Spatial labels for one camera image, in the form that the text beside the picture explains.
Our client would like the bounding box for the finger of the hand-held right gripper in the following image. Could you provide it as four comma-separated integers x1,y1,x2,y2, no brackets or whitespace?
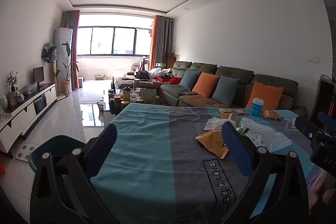
318,112,336,136
295,115,332,147

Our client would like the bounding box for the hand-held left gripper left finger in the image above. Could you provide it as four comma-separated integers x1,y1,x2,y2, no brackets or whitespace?
30,123,118,224

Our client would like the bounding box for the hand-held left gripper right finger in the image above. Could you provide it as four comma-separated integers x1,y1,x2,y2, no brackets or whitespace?
221,121,317,224

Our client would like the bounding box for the blue plastic bin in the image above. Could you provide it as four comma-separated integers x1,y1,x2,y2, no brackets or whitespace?
28,135,88,188

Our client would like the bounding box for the black upright object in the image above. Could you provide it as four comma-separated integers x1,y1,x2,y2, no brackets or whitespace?
310,74,336,132

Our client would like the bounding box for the patterned white paper cup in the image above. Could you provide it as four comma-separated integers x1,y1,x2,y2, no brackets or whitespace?
248,132,268,147

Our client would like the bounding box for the dark coffee table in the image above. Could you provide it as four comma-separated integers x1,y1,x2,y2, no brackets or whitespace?
104,88,162,115

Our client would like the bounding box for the crumpled white tissue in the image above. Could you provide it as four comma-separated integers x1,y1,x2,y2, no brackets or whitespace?
204,117,237,131

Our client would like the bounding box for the clear cookie packet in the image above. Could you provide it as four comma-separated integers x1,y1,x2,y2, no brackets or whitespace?
220,112,241,122

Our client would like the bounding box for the crumpled gold foil packet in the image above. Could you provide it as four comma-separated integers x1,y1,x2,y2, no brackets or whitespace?
262,110,282,121

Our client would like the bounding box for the blue cup with white lid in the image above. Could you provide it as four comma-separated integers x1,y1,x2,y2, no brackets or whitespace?
249,98,264,117

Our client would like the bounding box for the teal and grey printed blanket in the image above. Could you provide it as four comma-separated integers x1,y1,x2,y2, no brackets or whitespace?
89,102,336,224

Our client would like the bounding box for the orange throw cushion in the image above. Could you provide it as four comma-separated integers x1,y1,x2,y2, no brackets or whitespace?
245,81,284,110
192,72,220,98

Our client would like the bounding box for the blue throw cushion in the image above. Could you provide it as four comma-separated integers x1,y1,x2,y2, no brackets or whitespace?
179,68,201,91
211,75,240,106

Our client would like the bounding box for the tall leafy potted plant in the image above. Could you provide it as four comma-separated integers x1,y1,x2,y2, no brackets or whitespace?
55,42,80,97

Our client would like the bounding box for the black bag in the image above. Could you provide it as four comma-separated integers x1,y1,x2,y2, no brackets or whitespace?
134,70,151,80

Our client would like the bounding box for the green sofa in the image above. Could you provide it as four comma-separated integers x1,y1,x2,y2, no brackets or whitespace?
113,61,307,115

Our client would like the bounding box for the maroon hanging garment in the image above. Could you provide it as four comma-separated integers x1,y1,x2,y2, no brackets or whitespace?
136,57,147,72

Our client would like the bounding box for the white clothes pile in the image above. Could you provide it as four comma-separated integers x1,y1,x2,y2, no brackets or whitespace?
148,67,174,77

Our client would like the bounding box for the red clothing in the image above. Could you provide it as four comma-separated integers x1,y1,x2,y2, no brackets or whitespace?
155,76,183,85

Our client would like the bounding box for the white bathroom scale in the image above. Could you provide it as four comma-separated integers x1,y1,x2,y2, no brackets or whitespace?
15,142,37,161

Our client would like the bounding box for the white TV cabinet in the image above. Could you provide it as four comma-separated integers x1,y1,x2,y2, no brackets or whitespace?
0,83,58,153

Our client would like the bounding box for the white standing air conditioner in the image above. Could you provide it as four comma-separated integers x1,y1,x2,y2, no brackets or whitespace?
54,27,73,94

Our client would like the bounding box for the small black monitor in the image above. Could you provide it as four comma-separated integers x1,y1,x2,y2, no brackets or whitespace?
33,67,46,88

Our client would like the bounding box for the plastic-wrapped bundle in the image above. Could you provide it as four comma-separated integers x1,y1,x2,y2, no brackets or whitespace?
21,82,38,95

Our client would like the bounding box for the large window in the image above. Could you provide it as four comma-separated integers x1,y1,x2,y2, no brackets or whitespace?
78,13,155,56

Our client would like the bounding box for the blue and white porcelain jar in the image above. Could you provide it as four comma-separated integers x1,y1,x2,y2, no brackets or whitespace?
15,88,25,104

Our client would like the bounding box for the wooden cabinet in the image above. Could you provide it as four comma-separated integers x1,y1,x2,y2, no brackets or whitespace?
165,53,179,68

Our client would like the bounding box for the cloth-covered standing fan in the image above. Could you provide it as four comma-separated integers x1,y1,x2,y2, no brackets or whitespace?
41,42,58,90

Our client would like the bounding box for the flower plant in vase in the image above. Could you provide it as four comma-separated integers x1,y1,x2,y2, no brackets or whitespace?
7,70,19,93

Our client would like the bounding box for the small potted plant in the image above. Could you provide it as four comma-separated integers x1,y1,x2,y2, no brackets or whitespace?
62,17,75,29

